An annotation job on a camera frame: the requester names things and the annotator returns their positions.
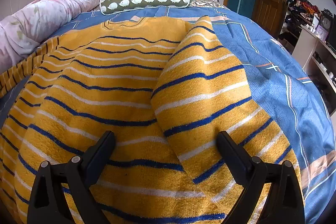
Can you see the ornate dark table clock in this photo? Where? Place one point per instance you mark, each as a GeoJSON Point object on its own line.
{"type": "Point", "coordinates": [327, 20]}

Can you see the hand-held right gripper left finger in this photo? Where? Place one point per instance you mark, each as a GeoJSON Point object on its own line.
{"type": "Point", "coordinates": [101, 158]}

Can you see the shelf rack with shoes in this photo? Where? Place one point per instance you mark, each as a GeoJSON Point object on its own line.
{"type": "Point", "coordinates": [288, 29]}

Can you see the blue plaid bed sheet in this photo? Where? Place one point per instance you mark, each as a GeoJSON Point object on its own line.
{"type": "Point", "coordinates": [275, 87]}

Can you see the black television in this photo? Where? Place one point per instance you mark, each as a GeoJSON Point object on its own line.
{"type": "Point", "coordinates": [332, 29]}

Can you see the pink floral rolled quilt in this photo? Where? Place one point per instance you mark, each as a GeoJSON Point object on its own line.
{"type": "Point", "coordinates": [39, 16]}

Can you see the pile of colourful clothes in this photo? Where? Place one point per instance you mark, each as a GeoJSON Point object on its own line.
{"type": "Point", "coordinates": [302, 7]}

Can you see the yellow striped sweater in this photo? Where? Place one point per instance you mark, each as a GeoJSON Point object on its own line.
{"type": "Point", "coordinates": [118, 98]}

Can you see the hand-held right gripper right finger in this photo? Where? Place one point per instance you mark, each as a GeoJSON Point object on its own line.
{"type": "Point", "coordinates": [231, 158]}

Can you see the beige television cabinet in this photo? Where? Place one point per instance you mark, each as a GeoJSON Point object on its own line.
{"type": "Point", "coordinates": [304, 48]}

